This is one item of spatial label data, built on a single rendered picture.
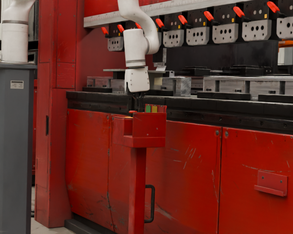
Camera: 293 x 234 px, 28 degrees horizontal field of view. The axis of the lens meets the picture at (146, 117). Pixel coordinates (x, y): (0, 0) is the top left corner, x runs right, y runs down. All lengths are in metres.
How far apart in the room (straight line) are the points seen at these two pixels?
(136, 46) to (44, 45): 1.45
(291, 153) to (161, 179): 0.86
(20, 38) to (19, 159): 0.55
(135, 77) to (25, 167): 0.67
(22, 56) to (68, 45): 1.05
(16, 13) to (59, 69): 1.05
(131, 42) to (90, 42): 1.37
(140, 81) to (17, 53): 0.60
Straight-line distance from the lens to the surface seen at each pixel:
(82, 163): 3.52
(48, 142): 3.73
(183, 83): 2.83
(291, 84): 2.27
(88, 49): 3.80
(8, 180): 2.72
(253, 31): 2.42
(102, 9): 3.57
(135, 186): 2.56
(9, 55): 2.72
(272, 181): 2.16
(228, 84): 2.54
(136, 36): 2.45
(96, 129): 3.34
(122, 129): 2.53
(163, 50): 3.01
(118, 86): 3.36
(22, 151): 2.71
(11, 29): 2.72
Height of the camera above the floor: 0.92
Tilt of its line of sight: 3 degrees down
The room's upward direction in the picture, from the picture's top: 2 degrees clockwise
